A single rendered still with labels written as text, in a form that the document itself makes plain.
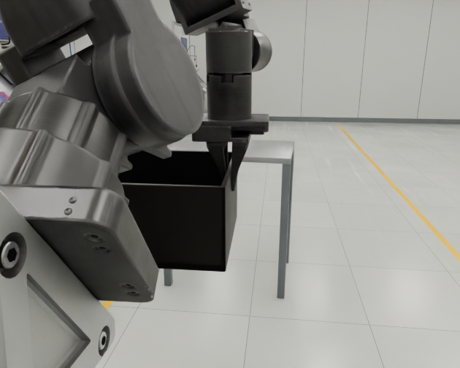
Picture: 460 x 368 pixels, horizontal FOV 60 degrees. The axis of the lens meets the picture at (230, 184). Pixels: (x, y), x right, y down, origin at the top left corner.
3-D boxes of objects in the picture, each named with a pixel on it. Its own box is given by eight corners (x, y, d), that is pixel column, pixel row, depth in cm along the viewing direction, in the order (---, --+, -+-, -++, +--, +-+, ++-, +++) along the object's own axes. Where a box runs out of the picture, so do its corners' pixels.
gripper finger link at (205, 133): (201, 181, 58) (199, 117, 55) (250, 182, 58) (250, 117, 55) (193, 197, 52) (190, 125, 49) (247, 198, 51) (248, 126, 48)
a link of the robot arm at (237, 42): (196, 21, 47) (243, 20, 45) (219, 25, 53) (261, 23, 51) (198, 82, 49) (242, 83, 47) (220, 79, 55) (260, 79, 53)
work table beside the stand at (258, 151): (284, 299, 221) (290, 158, 197) (164, 285, 234) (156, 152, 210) (288, 261, 263) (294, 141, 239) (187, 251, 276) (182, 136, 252)
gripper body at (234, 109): (195, 126, 56) (193, 71, 53) (269, 127, 55) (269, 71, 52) (186, 136, 50) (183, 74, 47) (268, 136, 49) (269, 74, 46)
